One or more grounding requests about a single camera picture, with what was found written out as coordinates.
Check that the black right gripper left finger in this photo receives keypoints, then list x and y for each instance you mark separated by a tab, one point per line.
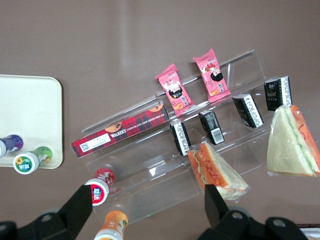
75	207

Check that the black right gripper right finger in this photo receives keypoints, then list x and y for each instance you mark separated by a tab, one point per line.
215	207

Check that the sandwich with white bread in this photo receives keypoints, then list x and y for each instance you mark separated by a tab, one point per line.
287	142

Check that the wrapped sandwich with orange bread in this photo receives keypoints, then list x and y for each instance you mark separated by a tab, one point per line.
215	170

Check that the cream plastic tray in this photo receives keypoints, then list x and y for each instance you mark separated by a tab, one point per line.
30	107

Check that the red yogurt drink bottle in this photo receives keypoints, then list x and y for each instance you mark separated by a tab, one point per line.
102	185

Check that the orange yogurt drink bottle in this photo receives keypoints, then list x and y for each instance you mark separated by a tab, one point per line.
113	222

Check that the green yogurt drink bottle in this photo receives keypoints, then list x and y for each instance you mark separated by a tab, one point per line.
25	162

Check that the clear acrylic stepped stand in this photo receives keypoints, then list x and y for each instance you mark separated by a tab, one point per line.
155	175

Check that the small black carton box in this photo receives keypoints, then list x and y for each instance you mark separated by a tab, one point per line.
247	110
211	127
277	92
180	137

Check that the blue lid yogurt cup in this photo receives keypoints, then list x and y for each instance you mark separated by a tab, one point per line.
12	143

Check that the pink cartoon snack packet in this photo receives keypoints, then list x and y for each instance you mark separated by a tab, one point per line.
212	77
175	92

